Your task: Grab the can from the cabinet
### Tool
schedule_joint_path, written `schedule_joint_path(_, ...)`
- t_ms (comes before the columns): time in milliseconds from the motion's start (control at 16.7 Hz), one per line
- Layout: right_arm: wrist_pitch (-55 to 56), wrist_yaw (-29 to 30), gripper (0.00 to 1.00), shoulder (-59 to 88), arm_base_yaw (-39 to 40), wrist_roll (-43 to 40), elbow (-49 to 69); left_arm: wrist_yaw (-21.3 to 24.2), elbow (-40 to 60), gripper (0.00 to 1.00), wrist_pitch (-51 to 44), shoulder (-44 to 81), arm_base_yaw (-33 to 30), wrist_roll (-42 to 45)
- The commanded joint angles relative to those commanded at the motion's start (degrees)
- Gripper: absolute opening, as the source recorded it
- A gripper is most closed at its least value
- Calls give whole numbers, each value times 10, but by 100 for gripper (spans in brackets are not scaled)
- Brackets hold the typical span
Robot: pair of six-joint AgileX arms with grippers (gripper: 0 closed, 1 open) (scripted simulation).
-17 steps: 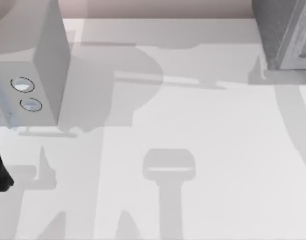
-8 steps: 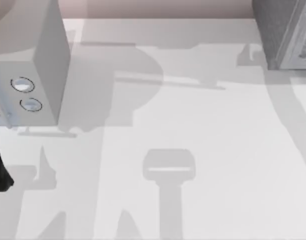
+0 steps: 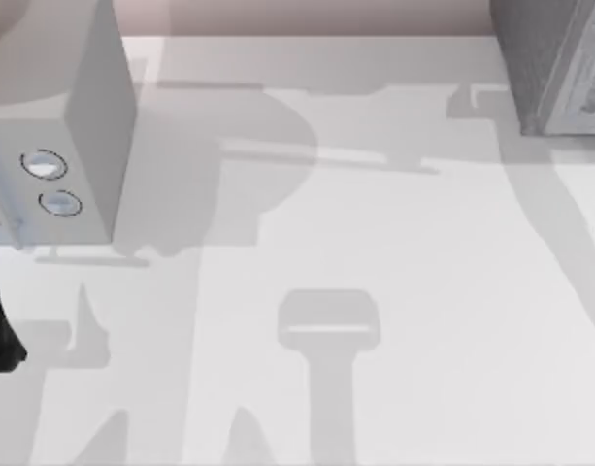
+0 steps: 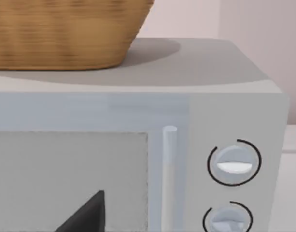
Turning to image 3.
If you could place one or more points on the pale microwave oven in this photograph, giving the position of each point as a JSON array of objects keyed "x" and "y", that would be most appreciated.
[{"x": 88, "y": 121}]

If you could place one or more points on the small microwave knob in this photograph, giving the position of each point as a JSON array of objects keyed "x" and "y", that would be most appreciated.
[{"x": 60, "y": 203}]

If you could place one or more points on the large microwave knob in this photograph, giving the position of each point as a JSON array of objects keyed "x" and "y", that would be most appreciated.
[{"x": 43, "y": 164}]

